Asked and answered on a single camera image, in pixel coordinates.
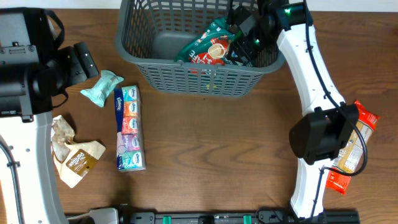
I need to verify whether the left black cable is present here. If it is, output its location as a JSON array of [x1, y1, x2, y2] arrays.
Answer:
[[0, 136, 25, 224]]

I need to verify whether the grey plastic basket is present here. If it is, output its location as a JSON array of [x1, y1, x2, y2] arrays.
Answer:
[[115, 0, 285, 97]]

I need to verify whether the right black cable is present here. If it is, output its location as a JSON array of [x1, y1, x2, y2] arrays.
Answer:
[[303, 0, 369, 218]]

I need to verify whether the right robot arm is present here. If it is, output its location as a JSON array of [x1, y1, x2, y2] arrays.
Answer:
[[227, 1, 364, 223]]

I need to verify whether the black cable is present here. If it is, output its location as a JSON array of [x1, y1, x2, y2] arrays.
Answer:
[[303, 0, 369, 218], [0, 136, 25, 224]]

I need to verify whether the beige Panfee snack bag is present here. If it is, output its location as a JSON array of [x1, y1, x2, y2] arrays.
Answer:
[[51, 115, 106, 188]]

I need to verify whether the green Nescafe coffee bag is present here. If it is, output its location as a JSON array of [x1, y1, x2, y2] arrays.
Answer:
[[174, 17, 254, 67]]

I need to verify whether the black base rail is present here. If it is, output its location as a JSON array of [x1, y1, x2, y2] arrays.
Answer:
[[66, 205, 361, 224]]

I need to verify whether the light teal snack wrapper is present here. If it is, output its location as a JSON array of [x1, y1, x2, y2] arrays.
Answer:
[[80, 70, 124, 108]]

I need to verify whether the Kleenex tissue multipack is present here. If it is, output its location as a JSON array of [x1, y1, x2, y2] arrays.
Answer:
[[114, 85, 146, 172]]

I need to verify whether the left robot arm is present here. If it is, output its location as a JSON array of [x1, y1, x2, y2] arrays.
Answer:
[[1, 7, 119, 223]]

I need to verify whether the orange noodle packet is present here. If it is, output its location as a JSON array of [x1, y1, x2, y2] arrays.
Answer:
[[326, 100, 380, 195]]

